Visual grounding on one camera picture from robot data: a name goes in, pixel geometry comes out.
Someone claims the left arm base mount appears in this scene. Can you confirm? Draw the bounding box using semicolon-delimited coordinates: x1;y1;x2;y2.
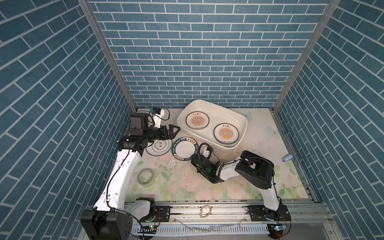
140;206;171;223

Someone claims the white plastic bin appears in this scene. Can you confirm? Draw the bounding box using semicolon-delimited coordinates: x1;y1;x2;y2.
177;100;248;152

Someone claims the beige rubber band loop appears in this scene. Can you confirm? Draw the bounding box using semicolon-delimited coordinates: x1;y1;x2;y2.
200;205;213;219

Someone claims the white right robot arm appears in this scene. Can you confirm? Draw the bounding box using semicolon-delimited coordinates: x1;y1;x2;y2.
191;151;292;221

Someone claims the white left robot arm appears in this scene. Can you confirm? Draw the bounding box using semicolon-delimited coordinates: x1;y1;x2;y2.
81;108;180;240

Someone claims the white clover plate left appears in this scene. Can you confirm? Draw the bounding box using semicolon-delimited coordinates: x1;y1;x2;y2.
146;140;173;157

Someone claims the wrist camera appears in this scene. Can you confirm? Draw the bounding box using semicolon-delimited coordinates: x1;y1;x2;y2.
150;108;170;128
203;150;212;159

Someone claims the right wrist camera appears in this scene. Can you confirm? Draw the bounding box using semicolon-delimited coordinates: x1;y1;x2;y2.
203;150;212;159

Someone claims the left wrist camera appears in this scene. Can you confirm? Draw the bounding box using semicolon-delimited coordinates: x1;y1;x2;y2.
150;108;170;128

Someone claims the orange sunburst plate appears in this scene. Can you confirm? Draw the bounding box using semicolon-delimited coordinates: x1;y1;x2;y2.
214;123;240;145
186;112;210;130

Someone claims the clear tape roll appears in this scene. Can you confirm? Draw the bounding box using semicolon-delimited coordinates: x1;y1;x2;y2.
138;169;156;188

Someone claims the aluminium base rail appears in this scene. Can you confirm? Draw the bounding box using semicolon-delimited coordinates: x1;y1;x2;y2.
83;201;337;226

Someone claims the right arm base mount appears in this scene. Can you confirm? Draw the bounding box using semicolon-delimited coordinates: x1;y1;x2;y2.
247;204;292;222

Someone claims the small light blue object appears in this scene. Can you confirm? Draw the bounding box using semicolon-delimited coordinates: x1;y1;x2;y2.
282;155;294;163

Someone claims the green rim plate left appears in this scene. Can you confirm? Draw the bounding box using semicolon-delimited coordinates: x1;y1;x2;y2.
171;137;199;161

